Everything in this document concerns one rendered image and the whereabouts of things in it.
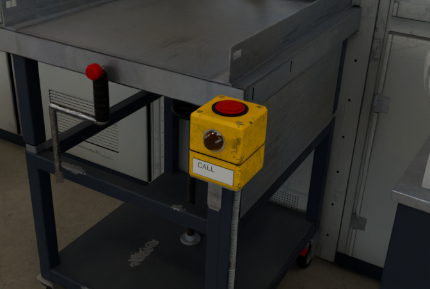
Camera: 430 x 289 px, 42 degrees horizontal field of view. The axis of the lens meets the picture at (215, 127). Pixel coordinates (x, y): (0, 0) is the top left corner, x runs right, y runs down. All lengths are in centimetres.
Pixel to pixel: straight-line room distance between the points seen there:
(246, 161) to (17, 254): 133
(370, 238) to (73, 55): 108
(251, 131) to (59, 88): 160
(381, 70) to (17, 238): 130
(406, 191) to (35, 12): 89
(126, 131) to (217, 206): 132
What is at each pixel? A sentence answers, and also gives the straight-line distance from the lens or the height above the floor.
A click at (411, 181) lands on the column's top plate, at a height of 75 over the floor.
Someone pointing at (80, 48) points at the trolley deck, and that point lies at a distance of 116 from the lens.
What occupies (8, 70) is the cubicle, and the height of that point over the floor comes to 36.
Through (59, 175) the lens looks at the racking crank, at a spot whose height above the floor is 54.
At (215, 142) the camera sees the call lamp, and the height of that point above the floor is 87.
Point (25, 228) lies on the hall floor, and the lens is 209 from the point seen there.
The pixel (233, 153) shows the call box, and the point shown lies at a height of 86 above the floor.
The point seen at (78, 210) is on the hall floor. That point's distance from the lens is 214.
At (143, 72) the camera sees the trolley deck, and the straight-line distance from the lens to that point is 107.
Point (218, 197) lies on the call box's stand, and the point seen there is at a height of 77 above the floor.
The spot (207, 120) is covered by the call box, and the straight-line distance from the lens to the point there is 73.
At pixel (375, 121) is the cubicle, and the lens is 163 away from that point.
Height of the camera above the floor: 121
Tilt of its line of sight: 27 degrees down
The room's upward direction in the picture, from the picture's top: 3 degrees clockwise
